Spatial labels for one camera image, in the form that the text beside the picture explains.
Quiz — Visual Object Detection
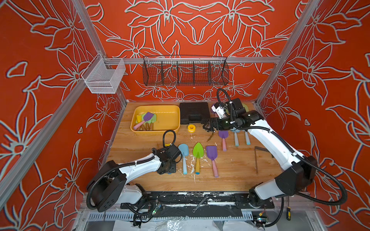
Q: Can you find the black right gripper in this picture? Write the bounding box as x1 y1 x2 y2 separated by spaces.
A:
204 115 240 130

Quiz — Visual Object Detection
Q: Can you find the pink handled tool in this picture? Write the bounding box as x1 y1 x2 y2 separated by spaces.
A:
218 131 228 152

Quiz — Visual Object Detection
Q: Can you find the blue shovel white handle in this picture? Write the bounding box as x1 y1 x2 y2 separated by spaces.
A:
178 144 189 175

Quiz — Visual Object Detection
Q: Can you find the small green shovel wooden handle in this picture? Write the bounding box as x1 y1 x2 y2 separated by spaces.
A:
193 142 204 175

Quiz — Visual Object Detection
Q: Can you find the light green shovel blade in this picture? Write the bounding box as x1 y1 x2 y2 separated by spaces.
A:
145 114 157 131

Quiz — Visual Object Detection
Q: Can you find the purple shovel blade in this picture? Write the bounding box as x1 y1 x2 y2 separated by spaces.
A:
133 112 154 130

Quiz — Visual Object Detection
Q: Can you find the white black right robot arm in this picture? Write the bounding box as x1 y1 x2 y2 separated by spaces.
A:
203 88 348 208

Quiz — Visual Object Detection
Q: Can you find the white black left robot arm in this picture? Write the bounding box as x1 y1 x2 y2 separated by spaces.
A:
86 130 183 212

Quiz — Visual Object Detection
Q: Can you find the yellow storage box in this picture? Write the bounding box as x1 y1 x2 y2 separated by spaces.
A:
130 105 180 135

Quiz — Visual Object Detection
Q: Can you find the yellow tape roll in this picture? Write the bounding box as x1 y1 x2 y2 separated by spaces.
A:
188 124 196 133

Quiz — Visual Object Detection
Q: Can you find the black plastic tool case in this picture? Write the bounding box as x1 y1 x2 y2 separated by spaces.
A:
179 102 211 125

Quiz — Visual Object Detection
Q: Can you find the hex key on table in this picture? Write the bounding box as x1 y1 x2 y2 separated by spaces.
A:
254 146 273 176

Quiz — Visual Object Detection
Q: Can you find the yellow black screwdriver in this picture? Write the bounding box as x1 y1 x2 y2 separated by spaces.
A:
286 207 292 221

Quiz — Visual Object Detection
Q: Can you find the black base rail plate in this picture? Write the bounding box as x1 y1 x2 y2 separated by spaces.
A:
120 191 275 210

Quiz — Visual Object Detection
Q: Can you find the wrench on base rail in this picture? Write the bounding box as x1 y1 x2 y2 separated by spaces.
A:
192 195 211 213

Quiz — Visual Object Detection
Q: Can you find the black wire wall basket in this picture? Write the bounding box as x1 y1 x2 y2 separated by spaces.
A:
143 55 229 87

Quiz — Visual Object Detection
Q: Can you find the grey cable duct strip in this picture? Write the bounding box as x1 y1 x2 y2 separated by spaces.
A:
86 210 253 222

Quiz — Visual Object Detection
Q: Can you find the clear mesh wall basket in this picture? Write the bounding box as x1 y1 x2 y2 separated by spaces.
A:
82 54 126 94

